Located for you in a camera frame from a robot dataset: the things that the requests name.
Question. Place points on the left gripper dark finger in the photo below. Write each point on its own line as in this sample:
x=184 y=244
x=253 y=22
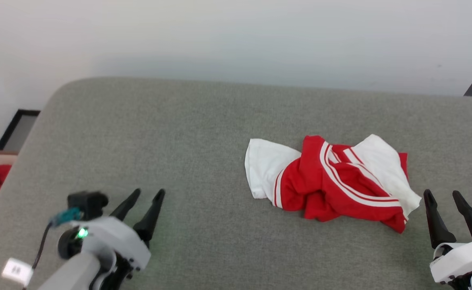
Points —
x=150 y=219
x=125 y=207

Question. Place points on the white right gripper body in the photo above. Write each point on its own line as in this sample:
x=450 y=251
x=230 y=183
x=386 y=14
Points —
x=461 y=257

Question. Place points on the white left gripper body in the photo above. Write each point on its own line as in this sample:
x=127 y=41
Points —
x=115 y=237

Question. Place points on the red and white sports jersey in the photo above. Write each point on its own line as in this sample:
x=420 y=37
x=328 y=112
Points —
x=320 y=189

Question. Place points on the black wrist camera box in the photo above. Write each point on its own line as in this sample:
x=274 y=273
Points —
x=87 y=203

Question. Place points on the black rectangular frame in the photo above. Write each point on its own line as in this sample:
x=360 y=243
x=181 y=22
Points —
x=4 y=137

